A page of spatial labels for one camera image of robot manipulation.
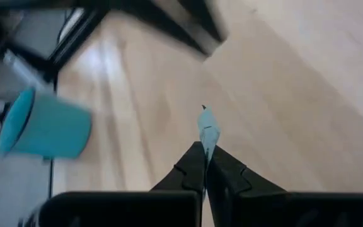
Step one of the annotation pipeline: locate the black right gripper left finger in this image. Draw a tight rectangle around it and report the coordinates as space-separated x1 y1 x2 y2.
38 141 207 227

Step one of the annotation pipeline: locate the black metal table frame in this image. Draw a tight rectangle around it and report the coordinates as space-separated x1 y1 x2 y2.
0 0 230 122

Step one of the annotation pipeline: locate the green white sweetener packet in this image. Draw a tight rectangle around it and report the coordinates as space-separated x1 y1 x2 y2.
197 104 222 162

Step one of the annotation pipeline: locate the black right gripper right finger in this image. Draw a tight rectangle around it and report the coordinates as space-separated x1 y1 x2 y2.
206 144 363 227

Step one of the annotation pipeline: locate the teal cup with handle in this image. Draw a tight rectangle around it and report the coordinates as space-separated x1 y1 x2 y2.
0 87 93 160

